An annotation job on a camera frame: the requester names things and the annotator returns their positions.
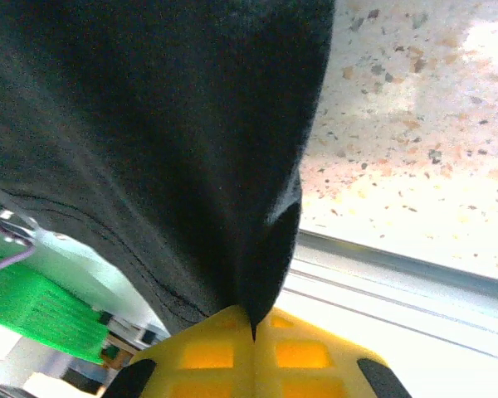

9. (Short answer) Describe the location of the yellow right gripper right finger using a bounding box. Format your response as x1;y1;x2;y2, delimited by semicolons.
251;306;413;398

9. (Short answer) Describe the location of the black t-shirt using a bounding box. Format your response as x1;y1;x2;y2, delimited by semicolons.
0;0;335;343

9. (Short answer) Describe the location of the green circuit board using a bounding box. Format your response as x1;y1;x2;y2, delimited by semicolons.
0;246;111;366

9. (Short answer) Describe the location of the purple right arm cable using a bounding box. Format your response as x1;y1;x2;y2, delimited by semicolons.
0;244;37;279

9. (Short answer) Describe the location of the aluminium front rail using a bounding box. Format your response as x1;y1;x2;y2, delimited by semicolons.
280;230;498;398

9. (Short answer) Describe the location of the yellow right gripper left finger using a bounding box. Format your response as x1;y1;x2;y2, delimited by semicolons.
107;305;256;398

